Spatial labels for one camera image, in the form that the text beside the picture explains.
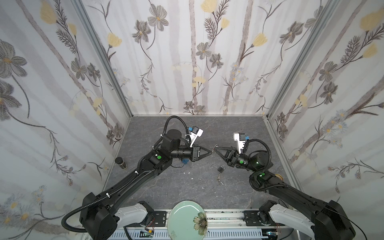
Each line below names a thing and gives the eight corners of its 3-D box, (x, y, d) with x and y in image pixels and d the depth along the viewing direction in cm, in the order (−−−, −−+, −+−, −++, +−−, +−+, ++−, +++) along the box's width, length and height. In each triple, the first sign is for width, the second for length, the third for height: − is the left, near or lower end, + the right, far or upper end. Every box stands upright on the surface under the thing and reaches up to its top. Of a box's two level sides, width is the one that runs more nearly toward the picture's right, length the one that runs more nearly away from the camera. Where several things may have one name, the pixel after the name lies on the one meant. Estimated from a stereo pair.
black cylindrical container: (120, 170, 93) (113, 162, 85) (122, 164, 96) (115, 156, 87) (126, 170, 93) (120, 162, 85) (128, 164, 96) (122, 156, 88)
